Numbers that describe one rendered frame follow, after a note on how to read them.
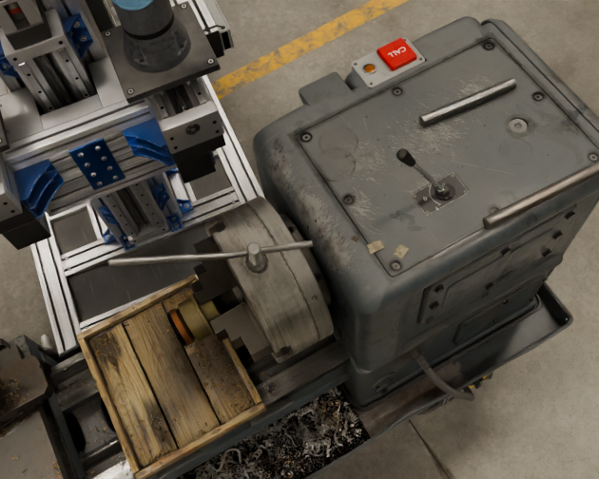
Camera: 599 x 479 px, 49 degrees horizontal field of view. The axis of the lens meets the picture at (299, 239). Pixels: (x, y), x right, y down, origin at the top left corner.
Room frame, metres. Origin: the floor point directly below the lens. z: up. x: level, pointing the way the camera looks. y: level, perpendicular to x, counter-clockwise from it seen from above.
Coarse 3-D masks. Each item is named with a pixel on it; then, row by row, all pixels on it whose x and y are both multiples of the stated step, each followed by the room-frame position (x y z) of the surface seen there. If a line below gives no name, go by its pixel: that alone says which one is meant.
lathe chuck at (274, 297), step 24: (240, 216) 0.62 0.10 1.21; (216, 240) 0.57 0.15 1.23; (240, 240) 0.56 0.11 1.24; (264, 240) 0.55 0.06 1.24; (240, 264) 0.51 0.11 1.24; (240, 288) 0.50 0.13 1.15; (264, 288) 0.47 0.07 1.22; (288, 288) 0.46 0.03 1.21; (264, 312) 0.43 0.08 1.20; (288, 312) 0.43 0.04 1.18; (288, 336) 0.40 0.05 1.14; (312, 336) 0.40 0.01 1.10
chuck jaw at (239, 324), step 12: (228, 312) 0.48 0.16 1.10; (240, 312) 0.48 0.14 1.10; (216, 324) 0.46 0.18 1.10; (228, 324) 0.45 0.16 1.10; (240, 324) 0.45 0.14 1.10; (252, 324) 0.45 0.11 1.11; (240, 336) 0.42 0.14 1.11; (252, 336) 0.42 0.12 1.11; (264, 336) 0.42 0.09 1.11; (252, 348) 0.40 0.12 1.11; (264, 348) 0.39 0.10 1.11; (288, 348) 0.39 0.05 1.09
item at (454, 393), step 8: (408, 352) 0.43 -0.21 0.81; (416, 352) 0.42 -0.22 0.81; (416, 360) 0.41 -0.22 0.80; (424, 360) 0.40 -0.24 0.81; (424, 368) 0.39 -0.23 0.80; (432, 376) 0.37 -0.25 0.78; (488, 376) 0.47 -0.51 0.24; (440, 384) 0.36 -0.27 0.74; (472, 384) 0.43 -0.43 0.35; (480, 384) 0.43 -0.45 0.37; (448, 392) 0.35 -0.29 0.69; (456, 392) 0.35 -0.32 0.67; (464, 392) 0.36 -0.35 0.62; (472, 392) 0.38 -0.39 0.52; (448, 400) 0.42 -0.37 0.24; (472, 400) 0.35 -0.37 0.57; (432, 408) 0.44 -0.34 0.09
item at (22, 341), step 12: (24, 336) 0.57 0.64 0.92; (24, 348) 0.54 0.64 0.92; (36, 348) 0.56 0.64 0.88; (48, 372) 0.50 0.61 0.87; (48, 408) 0.40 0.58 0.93; (60, 408) 0.41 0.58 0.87; (48, 420) 0.37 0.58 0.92; (60, 420) 0.38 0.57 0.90; (60, 432) 0.35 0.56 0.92; (60, 444) 0.32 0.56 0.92; (72, 444) 0.33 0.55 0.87; (72, 456) 0.30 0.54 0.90; (72, 468) 0.27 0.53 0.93
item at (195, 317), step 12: (192, 300) 0.51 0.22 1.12; (180, 312) 0.49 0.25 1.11; (192, 312) 0.48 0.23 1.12; (204, 312) 0.49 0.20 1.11; (216, 312) 0.48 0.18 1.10; (180, 324) 0.47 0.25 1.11; (192, 324) 0.46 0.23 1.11; (204, 324) 0.46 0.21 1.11; (180, 336) 0.45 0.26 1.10; (192, 336) 0.45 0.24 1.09; (204, 336) 0.45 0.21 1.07
